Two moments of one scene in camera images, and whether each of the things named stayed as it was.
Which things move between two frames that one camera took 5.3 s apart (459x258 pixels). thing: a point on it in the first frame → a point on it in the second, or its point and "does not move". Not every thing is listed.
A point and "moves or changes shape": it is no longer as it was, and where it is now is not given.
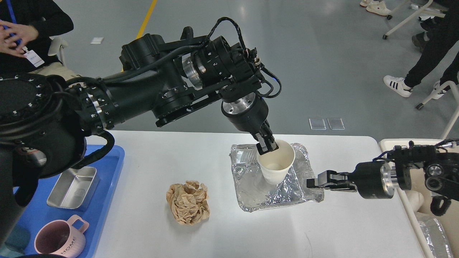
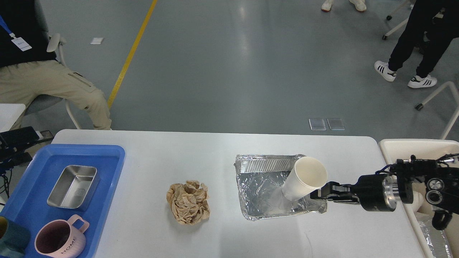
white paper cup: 276,164 → 307,175
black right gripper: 374,180 → 376,192
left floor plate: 317,124 does not move
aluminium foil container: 254,194 moves or changes shape
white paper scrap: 96,40 does not move
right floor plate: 336,123 does not move
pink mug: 65,238 does not move
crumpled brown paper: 189,202 does not move
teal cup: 15,243 does not move
